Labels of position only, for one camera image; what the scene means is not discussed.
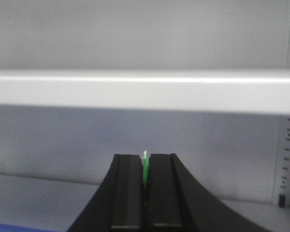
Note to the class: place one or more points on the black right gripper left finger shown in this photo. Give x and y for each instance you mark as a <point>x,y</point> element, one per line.
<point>117,205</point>

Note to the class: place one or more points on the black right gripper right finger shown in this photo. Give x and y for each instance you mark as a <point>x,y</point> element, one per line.
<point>177,202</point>

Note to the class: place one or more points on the green plastic spoon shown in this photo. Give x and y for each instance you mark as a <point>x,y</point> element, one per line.
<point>145,169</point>

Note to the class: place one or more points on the grey cabinet shelf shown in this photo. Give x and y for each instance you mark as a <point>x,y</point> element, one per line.
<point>265,92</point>

